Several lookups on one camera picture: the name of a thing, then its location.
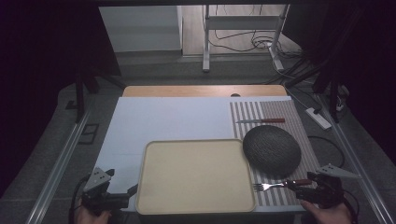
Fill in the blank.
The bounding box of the person's right hand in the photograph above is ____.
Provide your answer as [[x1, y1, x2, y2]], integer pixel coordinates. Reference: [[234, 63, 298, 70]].
[[300, 199, 353, 224]]

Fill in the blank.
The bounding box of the black floor bracket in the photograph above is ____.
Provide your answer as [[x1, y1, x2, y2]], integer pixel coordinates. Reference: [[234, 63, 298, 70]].
[[77, 122, 100, 146]]

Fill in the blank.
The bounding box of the tangle of black floor cables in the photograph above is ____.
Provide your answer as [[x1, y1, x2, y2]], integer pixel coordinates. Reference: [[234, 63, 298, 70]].
[[207, 4, 304, 63]]

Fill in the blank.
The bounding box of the dark round textured plate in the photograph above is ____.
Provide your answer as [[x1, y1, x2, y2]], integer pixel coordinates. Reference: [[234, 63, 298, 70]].
[[242, 124, 303, 179]]

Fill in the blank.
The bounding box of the black floor cable loop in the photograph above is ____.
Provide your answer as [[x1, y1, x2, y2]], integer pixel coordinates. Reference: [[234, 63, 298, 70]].
[[307, 135, 347, 169]]

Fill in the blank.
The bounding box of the white metal stand frame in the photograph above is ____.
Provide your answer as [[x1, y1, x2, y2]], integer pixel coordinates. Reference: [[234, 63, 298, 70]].
[[201, 4, 291, 74]]

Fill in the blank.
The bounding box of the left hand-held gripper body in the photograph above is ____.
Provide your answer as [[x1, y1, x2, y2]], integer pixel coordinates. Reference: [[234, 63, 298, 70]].
[[80, 167, 131, 217]]

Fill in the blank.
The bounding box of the red-handled metal fork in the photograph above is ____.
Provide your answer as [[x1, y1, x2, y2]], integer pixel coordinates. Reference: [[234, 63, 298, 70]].
[[252, 178, 314, 192]]

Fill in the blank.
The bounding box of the white power strip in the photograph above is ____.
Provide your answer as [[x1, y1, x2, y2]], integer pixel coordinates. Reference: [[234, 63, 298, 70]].
[[304, 106, 332, 131]]

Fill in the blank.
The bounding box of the black metal stand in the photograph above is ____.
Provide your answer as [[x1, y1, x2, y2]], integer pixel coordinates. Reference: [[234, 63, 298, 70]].
[[284, 59, 342, 124], [74, 66, 127, 124]]

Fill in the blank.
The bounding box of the red-handled table knife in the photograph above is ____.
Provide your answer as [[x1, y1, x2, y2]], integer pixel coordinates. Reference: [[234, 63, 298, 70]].
[[235, 118, 287, 125]]

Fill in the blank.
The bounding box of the beige rectangular tray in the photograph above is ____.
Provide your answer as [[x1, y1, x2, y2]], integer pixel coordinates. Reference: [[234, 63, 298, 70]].
[[134, 138, 257, 216]]

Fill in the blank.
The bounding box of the white table cover board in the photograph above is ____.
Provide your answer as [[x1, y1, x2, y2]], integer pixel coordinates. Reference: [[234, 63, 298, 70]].
[[92, 95, 308, 215]]

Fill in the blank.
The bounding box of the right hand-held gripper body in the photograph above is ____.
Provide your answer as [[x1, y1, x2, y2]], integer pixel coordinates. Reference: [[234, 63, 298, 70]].
[[294, 163, 362, 210]]

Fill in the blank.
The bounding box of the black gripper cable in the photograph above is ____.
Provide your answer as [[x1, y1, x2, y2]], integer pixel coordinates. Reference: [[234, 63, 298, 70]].
[[341, 189, 361, 224], [68, 175, 92, 224]]

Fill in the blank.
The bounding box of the person's left hand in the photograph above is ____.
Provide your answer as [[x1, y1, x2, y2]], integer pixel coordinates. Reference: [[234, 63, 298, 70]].
[[75, 199, 112, 224]]

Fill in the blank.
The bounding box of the aluminium floor rail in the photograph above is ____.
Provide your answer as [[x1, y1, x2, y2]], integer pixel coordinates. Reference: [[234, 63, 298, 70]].
[[25, 109, 92, 224], [316, 92, 396, 224]]

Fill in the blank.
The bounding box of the striped placemat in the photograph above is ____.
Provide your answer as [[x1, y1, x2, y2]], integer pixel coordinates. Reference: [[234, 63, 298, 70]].
[[229, 99, 322, 208]]

